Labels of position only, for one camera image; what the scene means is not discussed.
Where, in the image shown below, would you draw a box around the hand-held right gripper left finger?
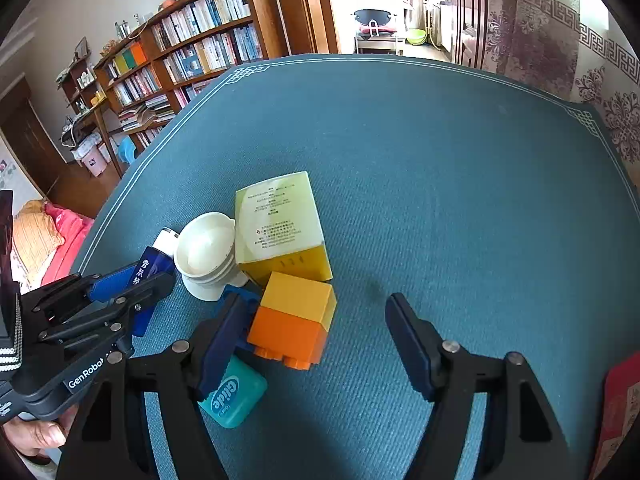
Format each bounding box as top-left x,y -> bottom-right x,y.
56,291 -> 256,480

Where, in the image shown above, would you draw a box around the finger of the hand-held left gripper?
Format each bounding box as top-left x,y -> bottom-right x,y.
20,261 -> 144,327
37,271 -> 177,356

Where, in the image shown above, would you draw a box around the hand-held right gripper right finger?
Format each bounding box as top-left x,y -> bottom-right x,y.
385,292 -> 571,480

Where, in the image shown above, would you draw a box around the blue bottle with white cap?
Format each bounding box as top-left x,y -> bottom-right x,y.
131,227 -> 182,338

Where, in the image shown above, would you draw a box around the yellow and orange toy block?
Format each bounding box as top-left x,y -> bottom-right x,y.
246,271 -> 337,372

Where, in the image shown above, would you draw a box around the red storage box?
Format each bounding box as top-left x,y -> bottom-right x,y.
587,352 -> 640,480

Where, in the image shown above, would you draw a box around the person's left hand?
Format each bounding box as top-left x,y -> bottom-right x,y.
0,406 -> 79,461

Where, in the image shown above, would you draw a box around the teal floss container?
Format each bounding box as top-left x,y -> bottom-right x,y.
197,355 -> 268,429

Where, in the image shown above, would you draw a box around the pink bedding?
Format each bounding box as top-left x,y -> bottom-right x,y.
10,200 -> 96,288

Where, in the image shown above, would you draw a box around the white ribbed bowl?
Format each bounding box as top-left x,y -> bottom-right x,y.
173,212 -> 251,302

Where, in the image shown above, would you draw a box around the cream and yellow carton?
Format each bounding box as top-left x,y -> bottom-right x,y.
235,171 -> 334,282

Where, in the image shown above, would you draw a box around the dark wooden shelf unit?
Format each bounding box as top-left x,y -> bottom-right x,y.
55,55 -> 126,176

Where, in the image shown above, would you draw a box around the rows of books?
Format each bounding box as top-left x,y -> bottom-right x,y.
100,0 -> 263,146

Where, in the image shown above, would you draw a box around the wooden bookcase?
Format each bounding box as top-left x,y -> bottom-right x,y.
92,0 -> 283,161

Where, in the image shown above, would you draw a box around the black wok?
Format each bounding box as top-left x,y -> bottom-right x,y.
352,7 -> 396,26

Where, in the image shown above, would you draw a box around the patterned beige curtain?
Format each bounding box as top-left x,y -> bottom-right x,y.
482,0 -> 640,161

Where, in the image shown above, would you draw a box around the wooden door frame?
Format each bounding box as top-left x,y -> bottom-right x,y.
272,0 -> 341,56

